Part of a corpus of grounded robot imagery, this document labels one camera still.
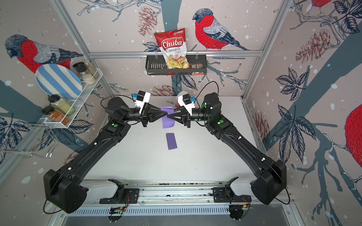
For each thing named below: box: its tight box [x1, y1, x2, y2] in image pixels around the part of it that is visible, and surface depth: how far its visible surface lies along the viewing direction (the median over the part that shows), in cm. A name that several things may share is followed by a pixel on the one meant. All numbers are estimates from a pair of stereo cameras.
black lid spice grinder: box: [72, 62, 96, 86], surface depth 82 cm
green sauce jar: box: [47, 94, 76, 117], surface depth 67 cm
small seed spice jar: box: [85, 60, 100, 80], surface depth 87 cm
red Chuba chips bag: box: [154, 27, 190, 70], surface depth 83 cm
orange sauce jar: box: [41, 105, 72, 126], surface depth 63 cm
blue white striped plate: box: [34, 63, 83, 101], surface depth 73 cm
